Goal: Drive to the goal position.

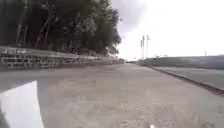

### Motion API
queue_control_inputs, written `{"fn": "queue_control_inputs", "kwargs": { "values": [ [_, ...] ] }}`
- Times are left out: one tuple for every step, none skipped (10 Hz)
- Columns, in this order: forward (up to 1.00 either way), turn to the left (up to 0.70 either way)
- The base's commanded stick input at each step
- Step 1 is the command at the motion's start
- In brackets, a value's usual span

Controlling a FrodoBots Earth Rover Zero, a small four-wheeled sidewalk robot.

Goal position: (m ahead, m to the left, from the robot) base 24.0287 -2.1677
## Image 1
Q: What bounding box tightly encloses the grey concrete path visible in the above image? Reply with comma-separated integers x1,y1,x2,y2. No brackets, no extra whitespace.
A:
0,63,224,128

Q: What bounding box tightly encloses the pole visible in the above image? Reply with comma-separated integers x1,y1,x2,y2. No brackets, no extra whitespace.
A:
142,35,146,60
139,39,143,60
146,34,151,60

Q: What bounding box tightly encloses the row of trees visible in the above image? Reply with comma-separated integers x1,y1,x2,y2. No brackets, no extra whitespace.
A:
0,0,123,56

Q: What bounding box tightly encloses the dark kerb line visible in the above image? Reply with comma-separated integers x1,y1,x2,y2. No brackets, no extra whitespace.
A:
146,65,224,96

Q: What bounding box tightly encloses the grey paved strip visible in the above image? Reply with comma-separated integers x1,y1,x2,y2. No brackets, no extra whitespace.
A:
151,66,224,91

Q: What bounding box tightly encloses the grey concrete barrier wall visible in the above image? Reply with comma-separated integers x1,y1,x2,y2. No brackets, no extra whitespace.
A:
126,54,224,71

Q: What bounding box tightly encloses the dark block retaining wall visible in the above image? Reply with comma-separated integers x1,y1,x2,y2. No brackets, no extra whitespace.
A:
0,45,126,71

